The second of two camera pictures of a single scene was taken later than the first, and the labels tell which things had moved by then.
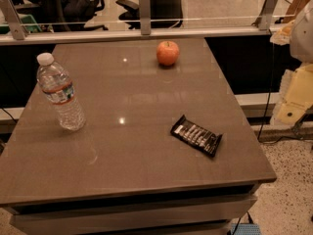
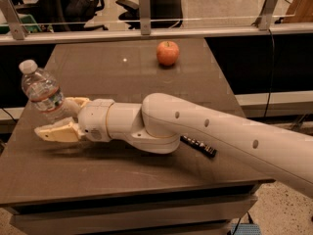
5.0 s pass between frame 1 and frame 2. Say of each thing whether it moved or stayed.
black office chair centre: stayed
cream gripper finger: moved
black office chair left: stayed
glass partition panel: stayed
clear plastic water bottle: moved
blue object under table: stayed
